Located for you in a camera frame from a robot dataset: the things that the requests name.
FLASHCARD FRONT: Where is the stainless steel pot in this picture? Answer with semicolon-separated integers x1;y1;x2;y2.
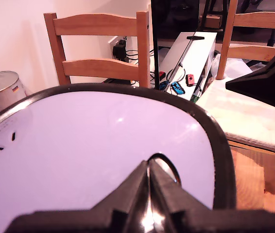
0;70;28;118

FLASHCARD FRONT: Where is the black plug adapter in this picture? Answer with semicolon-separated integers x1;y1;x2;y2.
112;39;130;63

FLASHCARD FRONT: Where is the wooden chair with cushion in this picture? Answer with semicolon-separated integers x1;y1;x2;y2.
216;0;275;81

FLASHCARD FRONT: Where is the black television screen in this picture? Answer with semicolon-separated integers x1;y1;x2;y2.
151;0;201;39

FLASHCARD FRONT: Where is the clear plastic bag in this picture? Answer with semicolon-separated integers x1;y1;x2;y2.
211;51;253;81

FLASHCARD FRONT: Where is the cardboard box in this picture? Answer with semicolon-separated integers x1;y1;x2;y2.
204;14;223;29

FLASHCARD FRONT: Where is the wooden slat-back chair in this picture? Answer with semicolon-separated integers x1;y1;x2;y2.
43;11;151;88

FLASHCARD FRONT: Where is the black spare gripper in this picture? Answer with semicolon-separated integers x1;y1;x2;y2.
225;53;275;111

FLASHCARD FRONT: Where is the rice cooker lid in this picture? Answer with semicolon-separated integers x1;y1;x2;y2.
0;83;238;233

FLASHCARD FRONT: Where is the white shelf unit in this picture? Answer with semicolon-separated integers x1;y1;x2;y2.
158;32;218;100

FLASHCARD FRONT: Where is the black cable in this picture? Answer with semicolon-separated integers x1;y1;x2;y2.
125;49;140;65

